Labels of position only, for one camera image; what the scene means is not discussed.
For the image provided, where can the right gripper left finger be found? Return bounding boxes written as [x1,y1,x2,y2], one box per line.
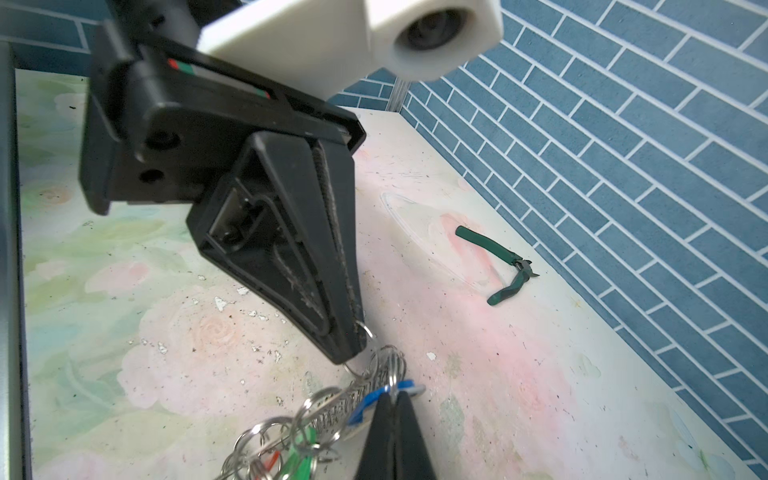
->
[354,393,395,480]

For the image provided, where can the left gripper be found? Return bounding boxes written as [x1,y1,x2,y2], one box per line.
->
[79,1,366,361]

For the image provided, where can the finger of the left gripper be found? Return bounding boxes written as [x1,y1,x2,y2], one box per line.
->
[312,141,367,361]

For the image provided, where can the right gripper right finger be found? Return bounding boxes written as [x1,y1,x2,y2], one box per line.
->
[394,391,437,480]

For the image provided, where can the blue tagged key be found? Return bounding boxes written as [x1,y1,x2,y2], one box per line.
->
[347,380,426,426]

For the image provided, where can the green tagged key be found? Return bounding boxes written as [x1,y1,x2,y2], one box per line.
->
[277,443,316,480]

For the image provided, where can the metal key organizer ring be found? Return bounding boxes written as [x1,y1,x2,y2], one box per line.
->
[215,320,409,480]

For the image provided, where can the red tagged key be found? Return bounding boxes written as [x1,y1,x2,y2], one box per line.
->
[254,450,282,479]

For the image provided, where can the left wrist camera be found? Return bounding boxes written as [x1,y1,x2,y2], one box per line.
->
[197,0,504,100]

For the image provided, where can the green handled pliers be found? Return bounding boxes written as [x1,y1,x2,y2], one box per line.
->
[454,224,540,307]

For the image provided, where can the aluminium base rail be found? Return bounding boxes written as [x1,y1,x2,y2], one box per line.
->
[1,42,33,479]

